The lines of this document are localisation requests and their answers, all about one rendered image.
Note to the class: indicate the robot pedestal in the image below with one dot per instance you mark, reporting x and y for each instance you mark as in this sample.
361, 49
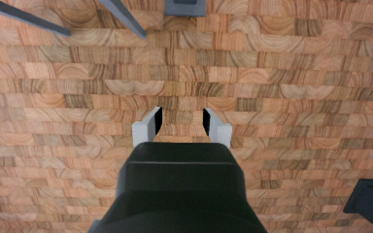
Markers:
168, 9

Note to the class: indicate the black cabinet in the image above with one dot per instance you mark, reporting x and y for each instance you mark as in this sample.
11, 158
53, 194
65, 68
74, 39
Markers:
362, 200

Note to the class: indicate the white table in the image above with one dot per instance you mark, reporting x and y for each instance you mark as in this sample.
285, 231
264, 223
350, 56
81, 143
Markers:
124, 14

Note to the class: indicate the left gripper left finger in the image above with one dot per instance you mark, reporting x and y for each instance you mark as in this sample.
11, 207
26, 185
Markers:
144, 132

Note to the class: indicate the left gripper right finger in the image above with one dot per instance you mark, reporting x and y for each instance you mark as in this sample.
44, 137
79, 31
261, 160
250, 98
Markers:
220, 134

